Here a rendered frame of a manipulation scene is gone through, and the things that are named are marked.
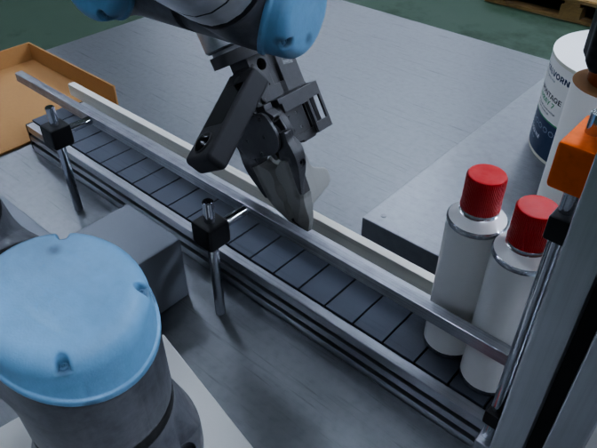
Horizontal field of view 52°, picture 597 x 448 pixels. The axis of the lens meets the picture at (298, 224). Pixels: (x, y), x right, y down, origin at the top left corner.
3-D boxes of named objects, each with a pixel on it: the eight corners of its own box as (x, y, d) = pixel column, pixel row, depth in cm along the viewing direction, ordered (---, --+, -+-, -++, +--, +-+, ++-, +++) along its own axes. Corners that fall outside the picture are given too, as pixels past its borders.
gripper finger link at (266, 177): (332, 212, 72) (304, 140, 69) (299, 236, 68) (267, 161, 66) (314, 212, 74) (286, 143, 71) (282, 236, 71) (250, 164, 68)
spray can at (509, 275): (524, 389, 57) (590, 220, 45) (475, 403, 56) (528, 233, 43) (496, 348, 61) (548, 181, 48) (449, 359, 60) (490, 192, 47)
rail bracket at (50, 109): (118, 196, 90) (95, 94, 79) (75, 219, 86) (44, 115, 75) (106, 187, 92) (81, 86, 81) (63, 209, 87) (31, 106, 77)
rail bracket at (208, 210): (264, 292, 74) (258, 181, 64) (219, 325, 70) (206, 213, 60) (245, 279, 76) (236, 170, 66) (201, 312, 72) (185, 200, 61)
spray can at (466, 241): (480, 331, 63) (527, 166, 50) (465, 367, 59) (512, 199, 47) (432, 313, 65) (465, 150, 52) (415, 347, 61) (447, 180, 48)
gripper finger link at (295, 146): (320, 188, 64) (289, 110, 62) (310, 195, 63) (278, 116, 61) (291, 191, 68) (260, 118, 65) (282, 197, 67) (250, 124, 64)
